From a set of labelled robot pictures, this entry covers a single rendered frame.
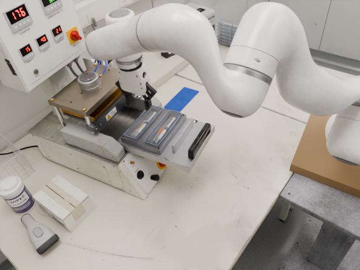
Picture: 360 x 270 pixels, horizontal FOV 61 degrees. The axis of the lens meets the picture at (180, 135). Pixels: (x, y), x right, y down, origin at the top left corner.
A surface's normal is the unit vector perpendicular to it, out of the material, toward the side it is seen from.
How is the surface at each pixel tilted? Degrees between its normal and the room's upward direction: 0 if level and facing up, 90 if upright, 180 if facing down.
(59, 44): 90
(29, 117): 90
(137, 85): 91
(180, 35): 78
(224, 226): 0
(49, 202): 3
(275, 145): 0
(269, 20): 44
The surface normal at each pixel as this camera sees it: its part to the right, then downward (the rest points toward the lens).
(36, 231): 0.19, -0.51
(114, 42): -0.27, 0.44
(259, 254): -0.09, -0.72
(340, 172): -0.45, -0.09
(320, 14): -0.62, 0.58
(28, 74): 0.88, 0.26
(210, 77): -0.77, 0.44
